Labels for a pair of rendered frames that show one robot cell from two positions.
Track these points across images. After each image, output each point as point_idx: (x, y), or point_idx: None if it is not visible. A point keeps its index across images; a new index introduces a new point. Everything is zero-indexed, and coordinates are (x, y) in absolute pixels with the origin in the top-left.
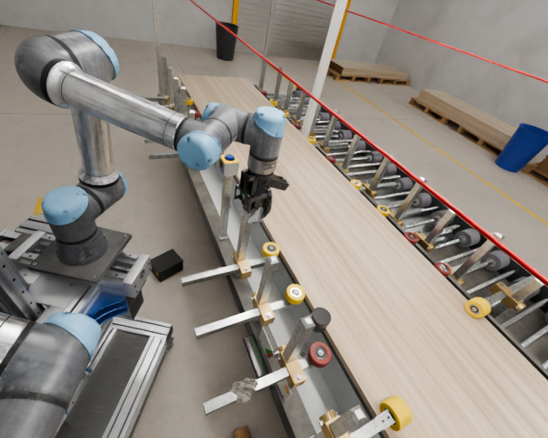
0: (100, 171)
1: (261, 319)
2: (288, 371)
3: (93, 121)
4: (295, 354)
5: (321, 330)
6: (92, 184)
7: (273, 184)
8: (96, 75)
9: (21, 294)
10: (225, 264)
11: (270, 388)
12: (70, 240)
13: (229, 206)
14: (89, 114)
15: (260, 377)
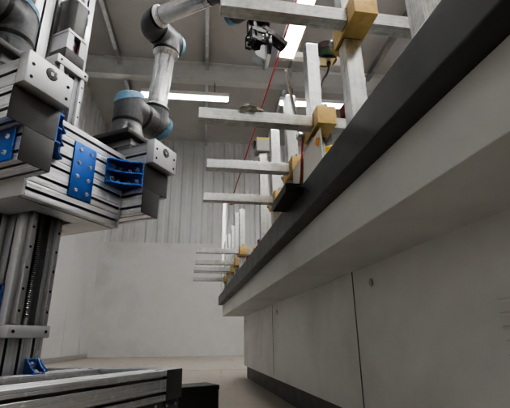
0: (158, 95)
1: (290, 165)
2: (311, 115)
3: (164, 61)
4: (316, 101)
5: (327, 49)
6: (150, 102)
7: (271, 31)
8: (173, 35)
9: (75, 116)
10: (263, 236)
11: (308, 202)
12: (122, 113)
13: (267, 192)
14: (166, 12)
15: (289, 184)
